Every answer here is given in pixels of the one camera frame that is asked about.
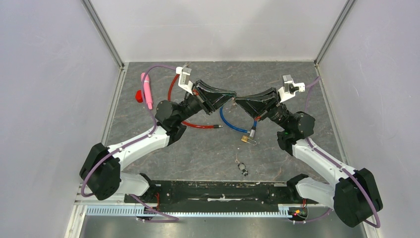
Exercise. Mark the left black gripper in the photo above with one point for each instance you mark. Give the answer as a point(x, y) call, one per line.
point(207, 105)

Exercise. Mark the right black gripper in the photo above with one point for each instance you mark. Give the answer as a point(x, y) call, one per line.
point(255, 105)

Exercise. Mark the red cable lock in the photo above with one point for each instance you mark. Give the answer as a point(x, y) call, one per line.
point(198, 126)

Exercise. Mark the blue cable lock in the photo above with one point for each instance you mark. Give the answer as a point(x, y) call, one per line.
point(251, 132)

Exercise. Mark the small black key bunch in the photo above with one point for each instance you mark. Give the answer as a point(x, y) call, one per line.
point(242, 167)

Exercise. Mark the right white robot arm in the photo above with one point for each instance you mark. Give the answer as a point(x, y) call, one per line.
point(353, 194)

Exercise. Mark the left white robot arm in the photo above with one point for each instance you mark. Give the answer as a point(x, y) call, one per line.
point(102, 172)

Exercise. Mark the brass padlock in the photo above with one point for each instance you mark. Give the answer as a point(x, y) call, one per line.
point(248, 140)

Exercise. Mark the pink cylindrical tube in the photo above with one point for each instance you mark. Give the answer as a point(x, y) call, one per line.
point(147, 90)

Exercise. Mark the red round cap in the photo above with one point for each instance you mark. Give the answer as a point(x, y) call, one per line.
point(139, 96)

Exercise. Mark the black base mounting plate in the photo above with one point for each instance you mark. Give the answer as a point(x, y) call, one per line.
point(217, 196)

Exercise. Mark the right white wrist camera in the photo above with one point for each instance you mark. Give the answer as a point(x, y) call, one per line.
point(289, 88)

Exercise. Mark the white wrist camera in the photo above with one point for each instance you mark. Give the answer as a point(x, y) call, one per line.
point(184, 78)
point(289, 88)

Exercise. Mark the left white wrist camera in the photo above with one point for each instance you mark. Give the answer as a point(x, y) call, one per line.
point(184, 78)

